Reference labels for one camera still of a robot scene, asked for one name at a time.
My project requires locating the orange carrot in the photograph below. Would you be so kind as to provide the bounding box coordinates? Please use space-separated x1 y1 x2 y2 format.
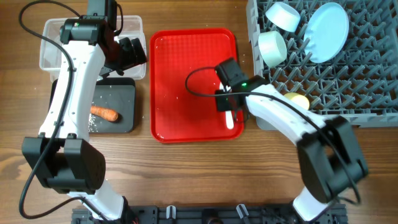
90 106 119 122

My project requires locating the white plastic spoon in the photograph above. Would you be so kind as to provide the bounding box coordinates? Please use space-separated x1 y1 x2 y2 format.
219 83 234 129

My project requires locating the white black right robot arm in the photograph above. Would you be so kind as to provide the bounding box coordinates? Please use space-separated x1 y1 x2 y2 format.
215 58 369 222

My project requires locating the yellow plastic cup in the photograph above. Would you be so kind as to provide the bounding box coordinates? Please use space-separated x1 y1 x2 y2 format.
284 93 310 110

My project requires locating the grey dishwasher rack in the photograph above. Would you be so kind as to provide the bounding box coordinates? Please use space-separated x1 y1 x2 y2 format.
246 0 397 128

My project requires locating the mint green bowl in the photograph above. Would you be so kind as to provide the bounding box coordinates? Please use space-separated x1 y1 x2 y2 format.
258 31 287 68

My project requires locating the light blue plate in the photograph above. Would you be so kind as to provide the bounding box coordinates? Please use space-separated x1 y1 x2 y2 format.
303 2 349 63

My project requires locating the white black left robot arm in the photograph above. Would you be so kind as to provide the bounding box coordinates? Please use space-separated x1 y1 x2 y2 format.
22 1 147 223

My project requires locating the white rice pile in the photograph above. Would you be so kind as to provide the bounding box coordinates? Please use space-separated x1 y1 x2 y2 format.
88 114 97 133

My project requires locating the red serving tray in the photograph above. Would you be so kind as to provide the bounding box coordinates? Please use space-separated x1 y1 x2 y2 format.
150 28 244 143

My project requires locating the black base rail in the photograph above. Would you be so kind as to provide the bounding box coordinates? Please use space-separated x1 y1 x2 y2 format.
71 204 348 224

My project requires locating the clear plastic bin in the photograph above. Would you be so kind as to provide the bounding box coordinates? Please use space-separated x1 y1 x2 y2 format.
39 16 146 82

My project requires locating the light blue bowl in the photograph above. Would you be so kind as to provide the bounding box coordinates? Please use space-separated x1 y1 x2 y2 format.
266 2 301 32

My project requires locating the black waste tray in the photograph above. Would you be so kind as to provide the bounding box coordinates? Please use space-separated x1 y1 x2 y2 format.
49 77 137 135

